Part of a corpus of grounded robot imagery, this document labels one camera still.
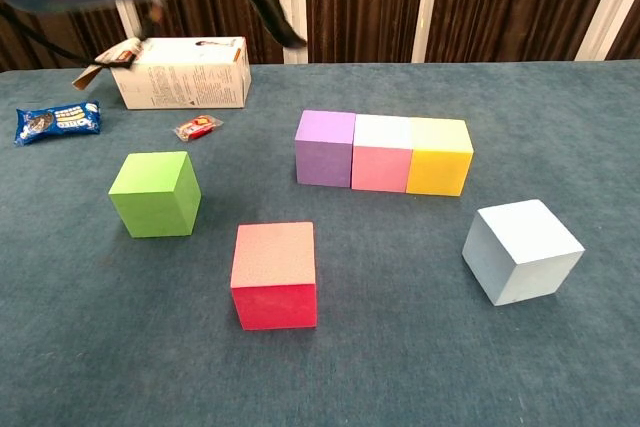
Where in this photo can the purple foam cube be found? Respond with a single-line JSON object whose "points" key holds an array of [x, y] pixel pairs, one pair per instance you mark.
{"points": [[322, 157]]}

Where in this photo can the green foam cube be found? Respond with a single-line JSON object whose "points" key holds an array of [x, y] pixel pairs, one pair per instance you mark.
{"points": [[150, 197]]}

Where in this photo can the yellow foam cube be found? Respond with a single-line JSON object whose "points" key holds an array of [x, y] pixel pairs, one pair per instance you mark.
{"points": [[440, 172]]}

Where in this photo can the light blue foam cube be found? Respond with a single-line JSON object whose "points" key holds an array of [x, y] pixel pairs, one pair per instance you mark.
{"points": [[520, 252]]}

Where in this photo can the white cardboard carton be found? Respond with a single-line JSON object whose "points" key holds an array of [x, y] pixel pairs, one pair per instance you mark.
{"points": [[180, 82]]}

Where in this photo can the small red candy wrapper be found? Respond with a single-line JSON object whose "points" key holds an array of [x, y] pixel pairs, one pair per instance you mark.
{"points": [[197, 128]]}

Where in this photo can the pink foam cube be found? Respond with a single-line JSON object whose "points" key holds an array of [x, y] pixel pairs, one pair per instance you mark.
{"points": [[382, 167]]}

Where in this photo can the blue Oreo cookie packet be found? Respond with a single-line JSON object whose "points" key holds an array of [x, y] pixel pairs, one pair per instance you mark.
{"points": [[55, 122]]}

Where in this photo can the red foam cube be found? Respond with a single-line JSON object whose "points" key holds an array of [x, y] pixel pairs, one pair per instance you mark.
{"points": [[275, 277]]}

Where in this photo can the teal felt table cover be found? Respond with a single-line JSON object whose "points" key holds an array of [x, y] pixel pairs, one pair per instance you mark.
{"points": [[400, 347]]}

